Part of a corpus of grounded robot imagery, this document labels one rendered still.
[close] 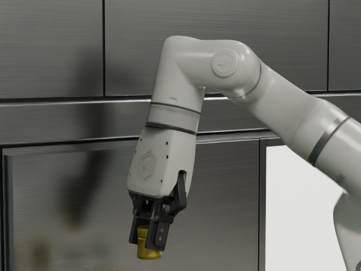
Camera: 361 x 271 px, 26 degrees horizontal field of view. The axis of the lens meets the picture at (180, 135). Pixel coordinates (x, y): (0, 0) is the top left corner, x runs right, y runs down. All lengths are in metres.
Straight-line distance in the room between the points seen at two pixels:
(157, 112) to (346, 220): 0.30
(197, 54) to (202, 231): 0.36
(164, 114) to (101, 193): 0.19
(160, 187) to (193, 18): 0.37
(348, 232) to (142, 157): 0.31
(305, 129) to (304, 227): 0.48
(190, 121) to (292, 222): 0.44
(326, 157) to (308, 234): 0.48
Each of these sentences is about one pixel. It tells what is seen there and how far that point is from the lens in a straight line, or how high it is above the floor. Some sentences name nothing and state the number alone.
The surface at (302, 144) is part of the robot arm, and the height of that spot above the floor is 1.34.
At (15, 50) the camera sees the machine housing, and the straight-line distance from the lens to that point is 1.17.
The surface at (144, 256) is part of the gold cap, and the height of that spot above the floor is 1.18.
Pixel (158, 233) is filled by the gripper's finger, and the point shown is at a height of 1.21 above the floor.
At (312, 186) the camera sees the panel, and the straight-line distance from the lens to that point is 1.50.
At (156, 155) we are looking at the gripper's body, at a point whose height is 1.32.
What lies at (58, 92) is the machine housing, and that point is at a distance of 1.20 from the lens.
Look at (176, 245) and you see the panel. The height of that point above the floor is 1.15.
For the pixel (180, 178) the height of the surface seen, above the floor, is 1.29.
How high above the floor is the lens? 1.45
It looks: 5 degrees down
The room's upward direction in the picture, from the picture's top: straight up
